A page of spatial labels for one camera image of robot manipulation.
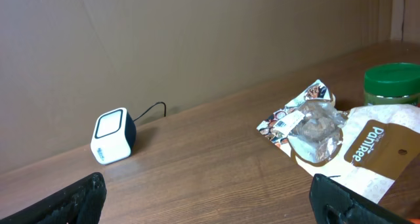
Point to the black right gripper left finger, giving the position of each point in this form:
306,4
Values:
80,202

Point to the dried mushroom snack bag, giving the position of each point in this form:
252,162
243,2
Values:
364,149

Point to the green lid jar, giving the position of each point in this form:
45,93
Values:
392,83

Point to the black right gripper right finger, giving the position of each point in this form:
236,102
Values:
333,203

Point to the white barcode scanner box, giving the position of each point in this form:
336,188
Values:
113,137

